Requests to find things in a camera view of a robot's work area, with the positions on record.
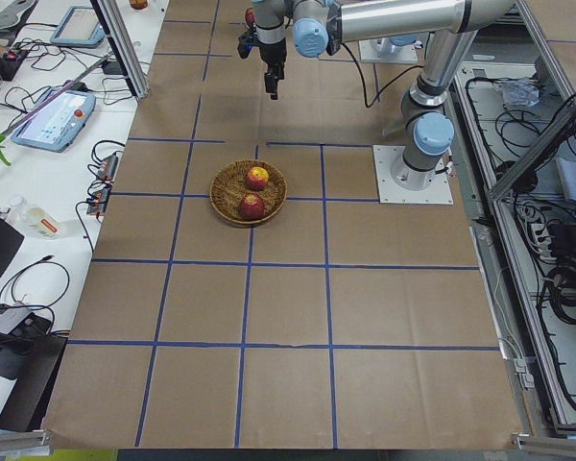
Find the blue teach pendant far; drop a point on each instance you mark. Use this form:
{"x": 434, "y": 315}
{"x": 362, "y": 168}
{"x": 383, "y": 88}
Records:
{"x": 80, "y": 27}

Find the aluminium frame post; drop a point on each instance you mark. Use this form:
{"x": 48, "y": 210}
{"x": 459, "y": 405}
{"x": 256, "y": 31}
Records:
{"x": 121, "y": 45}

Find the clear plastic bottle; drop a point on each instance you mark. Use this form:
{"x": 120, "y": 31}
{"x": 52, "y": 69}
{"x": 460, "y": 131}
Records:
{"x": 35, "y": 217}

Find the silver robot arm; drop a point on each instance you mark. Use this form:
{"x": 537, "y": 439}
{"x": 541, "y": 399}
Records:
{"x": 430, "y": 36}

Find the brown wicker basket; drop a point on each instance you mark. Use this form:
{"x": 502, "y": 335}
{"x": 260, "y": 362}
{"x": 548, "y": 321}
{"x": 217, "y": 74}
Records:
{"x": 228, "y": 188}

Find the blue teach pendant near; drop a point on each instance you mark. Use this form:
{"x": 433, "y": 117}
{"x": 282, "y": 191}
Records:
{"x": 58, "y": 124}

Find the red yellow apple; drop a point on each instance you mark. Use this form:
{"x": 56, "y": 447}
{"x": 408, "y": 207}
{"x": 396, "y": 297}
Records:
{"x": 257, "y": 178}

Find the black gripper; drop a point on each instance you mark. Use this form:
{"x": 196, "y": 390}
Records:
{"x": 273, "y": 53}

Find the dark red apple in basket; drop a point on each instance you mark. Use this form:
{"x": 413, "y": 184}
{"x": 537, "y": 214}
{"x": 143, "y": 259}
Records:
{"x": 252, "y": 207}

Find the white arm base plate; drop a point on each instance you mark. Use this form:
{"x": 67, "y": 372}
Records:
{"x": 398, "y": 184}

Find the blue teach pendant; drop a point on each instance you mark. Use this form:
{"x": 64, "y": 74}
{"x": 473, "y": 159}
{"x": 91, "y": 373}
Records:
{"x": 58, "y": 124}
{"x": 80, "y": 27}

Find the green tipped metal pole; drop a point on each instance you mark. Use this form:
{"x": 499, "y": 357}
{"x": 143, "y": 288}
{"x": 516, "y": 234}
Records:
{"x": 55, "y": 94}

